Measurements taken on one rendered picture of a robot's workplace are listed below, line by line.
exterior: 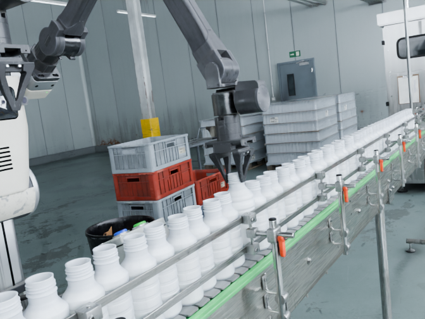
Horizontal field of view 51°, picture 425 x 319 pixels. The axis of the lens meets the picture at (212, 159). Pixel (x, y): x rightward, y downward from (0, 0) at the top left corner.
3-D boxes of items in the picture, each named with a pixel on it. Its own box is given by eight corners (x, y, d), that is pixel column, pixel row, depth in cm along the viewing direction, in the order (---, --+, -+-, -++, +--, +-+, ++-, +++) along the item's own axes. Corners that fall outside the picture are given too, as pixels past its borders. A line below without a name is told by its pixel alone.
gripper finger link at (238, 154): (232, 179, 106) (227, 140, 105) (258, 178, 102) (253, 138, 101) (217, 185, 101) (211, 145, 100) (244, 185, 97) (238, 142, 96)
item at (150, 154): (153, 172, 334) (148, 143, 331) (110, 174, 352) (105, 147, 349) (191, 158, 388) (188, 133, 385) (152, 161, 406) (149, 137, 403)
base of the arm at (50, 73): (16, 49, 131) (35, 81, 129) (28, 30, 127) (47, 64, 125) (42, 49, 139) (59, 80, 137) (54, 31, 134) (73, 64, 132)
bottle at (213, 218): (229, 281, 91) (219, 203, 88) (202, 281, 93) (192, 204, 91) (238, 269, 96) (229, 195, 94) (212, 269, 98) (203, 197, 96)
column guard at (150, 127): (155, 162, 1108) (150, 118, 1093) (144, 162, 1130) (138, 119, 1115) (166, 159, 1140) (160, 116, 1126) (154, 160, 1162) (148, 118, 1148)
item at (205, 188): (199, 205, 403) (196, 181, 400) (163, 204, 424) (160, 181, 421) (230, 189, 455) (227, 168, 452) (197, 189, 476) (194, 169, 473)
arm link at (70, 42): (54, 44, 133) (38, 43, 129) (70, 21, 128) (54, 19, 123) (67, 69, 132) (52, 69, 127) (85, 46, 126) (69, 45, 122)
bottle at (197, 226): (217, 279, 93) (207, 202, 91) (216, 291, 87) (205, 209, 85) (188, 281, 93) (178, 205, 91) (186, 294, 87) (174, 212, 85)
